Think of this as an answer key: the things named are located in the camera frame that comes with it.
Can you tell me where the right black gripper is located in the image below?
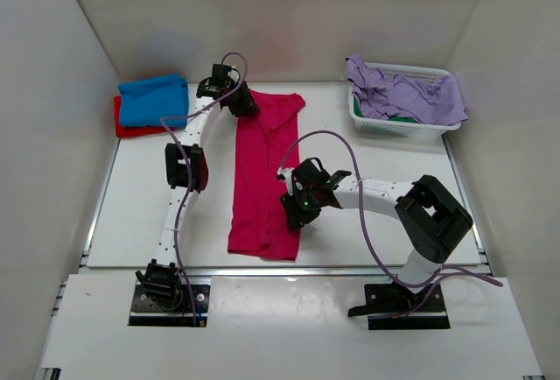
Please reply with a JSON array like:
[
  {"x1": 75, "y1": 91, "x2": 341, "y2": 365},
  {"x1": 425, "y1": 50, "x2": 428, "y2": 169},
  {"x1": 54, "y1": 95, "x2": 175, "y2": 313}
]
[{"x1": 281, "y1": 186, "x2": 322, "y2": 231}]

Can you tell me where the magenta t shirt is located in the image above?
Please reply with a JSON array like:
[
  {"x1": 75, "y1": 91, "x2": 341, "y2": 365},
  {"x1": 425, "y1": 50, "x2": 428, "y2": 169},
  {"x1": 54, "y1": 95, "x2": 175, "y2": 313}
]
[{"x1": 227, "y1": 91, "x2": 305, "y2": 261}]

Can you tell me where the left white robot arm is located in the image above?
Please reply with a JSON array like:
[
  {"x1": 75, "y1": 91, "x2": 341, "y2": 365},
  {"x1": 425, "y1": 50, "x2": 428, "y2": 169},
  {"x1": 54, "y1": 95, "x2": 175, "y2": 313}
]
[{"x1": 136, "y1": 62, "x2": 260, "y2": 312}]

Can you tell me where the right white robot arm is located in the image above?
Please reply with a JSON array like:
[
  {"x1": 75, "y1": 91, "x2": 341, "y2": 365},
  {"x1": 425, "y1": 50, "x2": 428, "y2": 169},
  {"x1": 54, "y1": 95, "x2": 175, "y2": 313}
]
[{"x1": 276, "y1": 158, "x2": 473, "y2": 317}]

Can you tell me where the white plastic laundry basket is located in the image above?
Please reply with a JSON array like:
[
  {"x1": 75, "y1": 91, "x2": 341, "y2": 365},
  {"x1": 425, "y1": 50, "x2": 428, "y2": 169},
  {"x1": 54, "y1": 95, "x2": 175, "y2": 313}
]
[{"x1": 347, "y1": 61, "x2": 462, "y2": 139}]

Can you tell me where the green t shirt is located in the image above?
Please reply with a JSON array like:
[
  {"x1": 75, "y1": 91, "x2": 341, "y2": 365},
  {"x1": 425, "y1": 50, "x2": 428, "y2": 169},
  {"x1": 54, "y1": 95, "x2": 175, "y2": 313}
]
[{"x1": 353, "y1": 100, "x2": 417, "y2": 123}]

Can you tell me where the folded blue t shirt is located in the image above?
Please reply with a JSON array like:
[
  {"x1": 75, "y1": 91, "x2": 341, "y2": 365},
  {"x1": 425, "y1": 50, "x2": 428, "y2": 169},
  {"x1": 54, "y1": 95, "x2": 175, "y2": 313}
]
[{"x1": 118, "y1": 74, "x2": 189, "y2": 128}]

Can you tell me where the lavender t shirt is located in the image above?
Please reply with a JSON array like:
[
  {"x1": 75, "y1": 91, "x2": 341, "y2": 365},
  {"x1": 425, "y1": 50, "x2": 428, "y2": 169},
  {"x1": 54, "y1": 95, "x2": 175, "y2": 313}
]
[{"x1": 346, "y1": 54, "x2": 467, "y2": 125}]

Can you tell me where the folded red t shirt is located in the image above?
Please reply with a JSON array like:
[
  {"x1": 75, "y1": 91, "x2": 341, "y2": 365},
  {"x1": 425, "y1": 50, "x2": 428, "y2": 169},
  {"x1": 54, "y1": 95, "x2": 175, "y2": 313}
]
[{"x1": 114, "y1": 95, "x2": 165, "y2": 139}]

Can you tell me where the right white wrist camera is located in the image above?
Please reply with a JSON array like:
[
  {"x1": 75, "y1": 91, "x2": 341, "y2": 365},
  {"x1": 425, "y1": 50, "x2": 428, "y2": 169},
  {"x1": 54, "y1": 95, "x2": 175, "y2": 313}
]
[{"x1": 276, "y1": 167, "x2": 293, "y2": 195}]

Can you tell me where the aluminium rail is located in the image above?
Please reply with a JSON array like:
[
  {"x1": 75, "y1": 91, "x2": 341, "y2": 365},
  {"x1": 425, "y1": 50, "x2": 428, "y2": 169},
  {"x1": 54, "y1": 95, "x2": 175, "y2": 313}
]
[{"x1": 174, "y1": 264, "x2": 487, "y2": 278}]

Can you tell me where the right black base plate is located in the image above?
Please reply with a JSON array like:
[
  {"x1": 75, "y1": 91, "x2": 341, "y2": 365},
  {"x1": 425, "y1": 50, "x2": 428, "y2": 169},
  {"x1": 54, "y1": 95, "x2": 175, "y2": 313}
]
[{"x1": 347, "y1": 283, "x2": 451, "y2": 331}]

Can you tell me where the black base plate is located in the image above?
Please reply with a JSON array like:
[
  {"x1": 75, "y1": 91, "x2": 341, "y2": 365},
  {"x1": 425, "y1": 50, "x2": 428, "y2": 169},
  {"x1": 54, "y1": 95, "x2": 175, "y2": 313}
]
[
  {"x1": 347, "y1": 283, "x2": 451, "y2": 331},
  {"x1": 128, "y1": 281, "x2": 211, "y2": 327}
]

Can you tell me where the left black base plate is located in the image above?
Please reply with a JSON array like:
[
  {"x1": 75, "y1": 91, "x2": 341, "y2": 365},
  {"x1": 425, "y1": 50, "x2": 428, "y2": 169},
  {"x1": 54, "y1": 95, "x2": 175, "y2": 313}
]
[{"x1": 128, "y1": 281, "x2": 211, "y2": 327}]

